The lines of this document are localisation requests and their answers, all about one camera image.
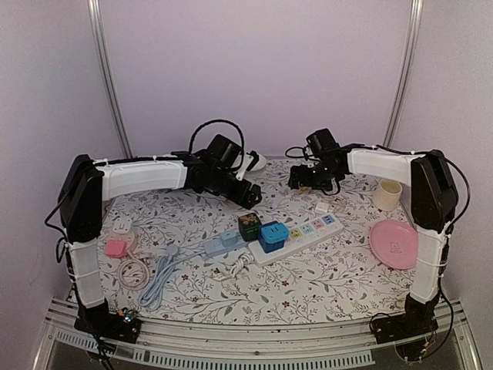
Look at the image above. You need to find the front aluminium rail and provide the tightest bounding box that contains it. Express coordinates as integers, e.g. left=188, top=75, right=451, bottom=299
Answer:
left=30, top=296, right=482, bottom=370

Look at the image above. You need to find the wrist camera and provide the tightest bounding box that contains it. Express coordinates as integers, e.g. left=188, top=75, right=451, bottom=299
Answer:
left=236, top=150, right=260, bottom=181
left=300, top=145, right=316, bottom=161

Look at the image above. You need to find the white power strip cable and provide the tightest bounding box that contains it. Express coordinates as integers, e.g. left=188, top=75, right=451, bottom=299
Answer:
left=213, top=252, right=253, bottom=281

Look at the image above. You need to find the cream plastic cup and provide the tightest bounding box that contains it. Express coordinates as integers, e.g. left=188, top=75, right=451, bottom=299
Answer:
left=372, top=179, right=402, bottom=211

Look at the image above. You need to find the white long power strip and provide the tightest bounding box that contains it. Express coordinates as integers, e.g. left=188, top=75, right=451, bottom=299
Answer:
left=248, top=214, right=344, bottom=267

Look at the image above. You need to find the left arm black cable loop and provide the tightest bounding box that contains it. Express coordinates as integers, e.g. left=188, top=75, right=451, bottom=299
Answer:
left=189, top=119, right=246, bottom=155

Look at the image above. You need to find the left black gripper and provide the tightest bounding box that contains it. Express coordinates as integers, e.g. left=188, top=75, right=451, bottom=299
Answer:
left=210, top=168, right=263, bottom=209

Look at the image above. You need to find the small white charger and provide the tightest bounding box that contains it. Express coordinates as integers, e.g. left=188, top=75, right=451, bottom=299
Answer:
left=315, top=202, right=330, bottom=214

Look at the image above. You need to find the light blue cube adapter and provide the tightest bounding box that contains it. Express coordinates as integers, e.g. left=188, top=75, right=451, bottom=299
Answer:
left=258, top=221, right=290, bottom=254

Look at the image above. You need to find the light blue charger plug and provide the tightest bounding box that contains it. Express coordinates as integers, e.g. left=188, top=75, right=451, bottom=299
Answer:
left=220, top=230, right=238, bottom=248

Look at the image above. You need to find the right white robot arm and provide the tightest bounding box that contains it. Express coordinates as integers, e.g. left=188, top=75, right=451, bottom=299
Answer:
left=288, top=129, right=463, bottom=304

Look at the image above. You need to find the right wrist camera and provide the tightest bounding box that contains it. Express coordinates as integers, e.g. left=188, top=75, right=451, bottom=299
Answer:
left=300, top=145, right=316, bottom=161

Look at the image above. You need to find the pink round power strip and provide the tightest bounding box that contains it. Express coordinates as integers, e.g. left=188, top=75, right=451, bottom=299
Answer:
left=106, top=229, right=136, bottom=257

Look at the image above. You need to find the pink plastic plate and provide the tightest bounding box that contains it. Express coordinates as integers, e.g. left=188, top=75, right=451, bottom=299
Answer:
left=368, top=220, right=418, bottom=270

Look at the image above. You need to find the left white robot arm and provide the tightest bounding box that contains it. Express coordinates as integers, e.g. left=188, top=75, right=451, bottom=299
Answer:
left=53, top=134, right=267, bottom=335

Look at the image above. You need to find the dark green cube socket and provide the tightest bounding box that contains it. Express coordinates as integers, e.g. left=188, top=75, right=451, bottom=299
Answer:
left=238, top=213, right=262, bottom=242

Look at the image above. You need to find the white ceramic bowl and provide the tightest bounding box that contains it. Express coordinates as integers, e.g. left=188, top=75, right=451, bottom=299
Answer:
left=246, top=154, right=267, bottom=172

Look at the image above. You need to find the light blue coiled cable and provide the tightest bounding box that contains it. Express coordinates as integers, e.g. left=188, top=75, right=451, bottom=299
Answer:
left=137, top=244, right=206, bottom=310

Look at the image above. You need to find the left aluminium frame post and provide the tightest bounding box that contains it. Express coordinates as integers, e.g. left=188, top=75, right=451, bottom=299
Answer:
left=87, top=0, right=133, bottom=158

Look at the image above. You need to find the white plug adapter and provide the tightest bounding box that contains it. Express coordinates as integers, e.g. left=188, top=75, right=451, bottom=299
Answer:
left=112, top=217, right=132, bottom=235

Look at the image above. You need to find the pink square plug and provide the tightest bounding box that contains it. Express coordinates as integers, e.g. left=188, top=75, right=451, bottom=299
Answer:
left=105, top=240, right=126, bottom=258

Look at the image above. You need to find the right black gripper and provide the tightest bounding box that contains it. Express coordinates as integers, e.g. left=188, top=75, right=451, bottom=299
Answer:
left=287, top=161, right=338, bottom=192

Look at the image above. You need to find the pink coiled cable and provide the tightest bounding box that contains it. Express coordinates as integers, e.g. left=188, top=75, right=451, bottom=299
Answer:
left=116, top=250, right=156, bottom=290

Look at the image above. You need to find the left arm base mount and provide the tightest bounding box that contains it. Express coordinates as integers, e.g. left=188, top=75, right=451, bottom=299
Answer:
left=74, top=301, right=142, bottom=344

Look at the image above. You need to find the right aluminium frame post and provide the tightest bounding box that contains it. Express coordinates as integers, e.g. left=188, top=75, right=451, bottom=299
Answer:
left=383, top=0, right=424, bottom=146

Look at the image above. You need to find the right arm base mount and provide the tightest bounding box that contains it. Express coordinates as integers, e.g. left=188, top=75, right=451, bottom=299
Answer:
left=369, top=296, right=438, bottom=362

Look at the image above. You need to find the aluminium frame post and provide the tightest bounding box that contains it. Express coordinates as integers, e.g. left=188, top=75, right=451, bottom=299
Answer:
left=383, top=0, right=424, bottom=146
left=87, top=0, right=133, bottom=158

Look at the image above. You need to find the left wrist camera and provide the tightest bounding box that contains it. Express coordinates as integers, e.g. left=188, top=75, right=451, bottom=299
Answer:
left=236, top=150, right=260, bottom=181

